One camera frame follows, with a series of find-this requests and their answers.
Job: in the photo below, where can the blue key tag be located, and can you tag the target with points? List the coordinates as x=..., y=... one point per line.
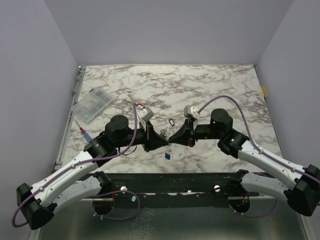
x=167, y=156

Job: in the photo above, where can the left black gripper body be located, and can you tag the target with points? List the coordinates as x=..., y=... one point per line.
x=148, y=143

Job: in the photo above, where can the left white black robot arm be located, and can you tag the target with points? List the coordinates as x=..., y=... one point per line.
x=38, y=203

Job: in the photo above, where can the black key tag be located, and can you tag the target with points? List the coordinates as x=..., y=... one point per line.
x=171, y=122

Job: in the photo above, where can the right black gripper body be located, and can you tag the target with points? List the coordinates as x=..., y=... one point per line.
x=190, y=134

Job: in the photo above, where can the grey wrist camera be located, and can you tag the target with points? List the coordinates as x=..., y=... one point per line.
x=191, y=112
x=144, y=114

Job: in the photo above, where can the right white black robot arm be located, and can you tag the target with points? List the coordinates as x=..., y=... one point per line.
x=297, y=185

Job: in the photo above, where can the black mounting base rail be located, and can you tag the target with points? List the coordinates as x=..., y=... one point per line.
x=172, y=190

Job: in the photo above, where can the clear plastic screw box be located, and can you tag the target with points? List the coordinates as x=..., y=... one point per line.
x=92, y=104

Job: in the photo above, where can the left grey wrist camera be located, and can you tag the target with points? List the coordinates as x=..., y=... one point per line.
x=144, y=114

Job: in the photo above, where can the blue red screwdriver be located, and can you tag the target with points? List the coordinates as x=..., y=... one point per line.
x=83, y=132

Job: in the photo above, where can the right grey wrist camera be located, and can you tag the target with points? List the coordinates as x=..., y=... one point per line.
x=191, y=112

